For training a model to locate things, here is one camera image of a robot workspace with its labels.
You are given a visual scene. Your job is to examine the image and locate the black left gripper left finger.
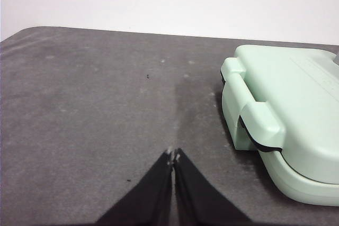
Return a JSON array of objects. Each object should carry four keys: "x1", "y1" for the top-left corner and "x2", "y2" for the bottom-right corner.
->
[{"x1": 94, "y1": 147, "x2": 174, "y2": 226}]

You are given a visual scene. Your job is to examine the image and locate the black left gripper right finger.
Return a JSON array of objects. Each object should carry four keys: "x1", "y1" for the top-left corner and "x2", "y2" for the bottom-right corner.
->
[{"x1": 173, "y1": 147, "x2": 252, "y2": 226}]

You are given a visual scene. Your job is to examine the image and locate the mint green breakfast machine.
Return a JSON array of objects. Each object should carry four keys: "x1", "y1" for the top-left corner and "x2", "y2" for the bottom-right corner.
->
[{"x1": 220, "y1": 44, "x2": 339, "y2": 207}]

